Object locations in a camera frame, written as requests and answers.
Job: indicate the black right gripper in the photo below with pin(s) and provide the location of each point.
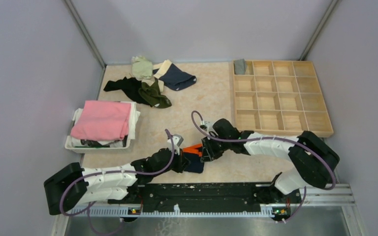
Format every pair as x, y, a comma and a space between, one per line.
209, 154

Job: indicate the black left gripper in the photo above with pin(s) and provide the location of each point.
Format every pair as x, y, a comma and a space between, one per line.
182, 162

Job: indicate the navy orange underwear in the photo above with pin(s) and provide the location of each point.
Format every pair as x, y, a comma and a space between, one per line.
194, 154

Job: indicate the navy underwear cream waistband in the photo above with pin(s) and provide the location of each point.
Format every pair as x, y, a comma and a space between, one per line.
172, 76

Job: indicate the grey underwear white waistband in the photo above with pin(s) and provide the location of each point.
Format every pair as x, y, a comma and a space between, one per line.
239, 66

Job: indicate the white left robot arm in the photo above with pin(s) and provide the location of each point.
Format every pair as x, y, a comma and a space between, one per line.
74, 184

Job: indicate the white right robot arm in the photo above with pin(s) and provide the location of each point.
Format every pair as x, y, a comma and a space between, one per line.
313, 160

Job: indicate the dark green underwear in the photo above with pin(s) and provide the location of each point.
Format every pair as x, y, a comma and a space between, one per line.
152, 95

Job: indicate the black underwear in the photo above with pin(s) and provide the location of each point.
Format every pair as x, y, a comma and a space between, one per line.
130, 87

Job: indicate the light green underwear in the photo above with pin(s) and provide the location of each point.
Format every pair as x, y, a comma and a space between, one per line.
141, 68

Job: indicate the pink folded cloth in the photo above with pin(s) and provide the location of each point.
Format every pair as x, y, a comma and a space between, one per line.
102, 121

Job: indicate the white perforated plastic basket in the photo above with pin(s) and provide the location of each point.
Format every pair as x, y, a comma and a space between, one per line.
85, 150

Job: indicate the wooden compartment tray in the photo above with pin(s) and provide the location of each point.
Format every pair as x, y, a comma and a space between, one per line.
280, 97

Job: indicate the white folded cloth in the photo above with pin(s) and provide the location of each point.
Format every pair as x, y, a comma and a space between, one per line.
134, 116

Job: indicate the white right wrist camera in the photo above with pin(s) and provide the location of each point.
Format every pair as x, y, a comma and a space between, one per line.
206, 126

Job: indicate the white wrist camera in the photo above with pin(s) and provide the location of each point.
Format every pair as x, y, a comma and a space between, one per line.
206, 126
175, 141

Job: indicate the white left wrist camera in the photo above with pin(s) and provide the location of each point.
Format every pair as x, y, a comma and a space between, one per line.
175, 141

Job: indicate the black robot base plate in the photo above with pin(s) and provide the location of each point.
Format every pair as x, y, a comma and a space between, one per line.
232, 197

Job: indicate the aluminium frame rail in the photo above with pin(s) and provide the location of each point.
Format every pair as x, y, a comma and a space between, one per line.
340, 196

